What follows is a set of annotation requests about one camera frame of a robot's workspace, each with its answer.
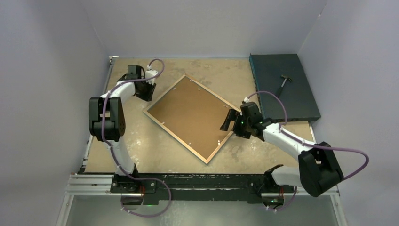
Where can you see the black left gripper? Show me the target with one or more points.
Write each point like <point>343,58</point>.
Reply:
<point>148,96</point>

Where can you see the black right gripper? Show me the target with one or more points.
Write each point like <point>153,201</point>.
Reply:
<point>235,116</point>

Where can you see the brown backing board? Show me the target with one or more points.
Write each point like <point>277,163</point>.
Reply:
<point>190,115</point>

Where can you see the blue wooden picture frame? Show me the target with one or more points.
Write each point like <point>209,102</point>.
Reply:
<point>174,131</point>

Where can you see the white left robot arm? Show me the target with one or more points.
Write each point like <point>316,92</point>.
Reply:
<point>193,115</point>

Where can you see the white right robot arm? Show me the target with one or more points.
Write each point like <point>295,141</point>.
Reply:
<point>318,169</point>

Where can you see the dark grey flat box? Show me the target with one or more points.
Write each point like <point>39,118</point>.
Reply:
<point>297,96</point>

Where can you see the claw hammer with grey handle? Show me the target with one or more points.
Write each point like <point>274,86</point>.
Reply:
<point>280,89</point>

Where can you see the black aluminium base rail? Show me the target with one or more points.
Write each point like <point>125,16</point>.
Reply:
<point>155,187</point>

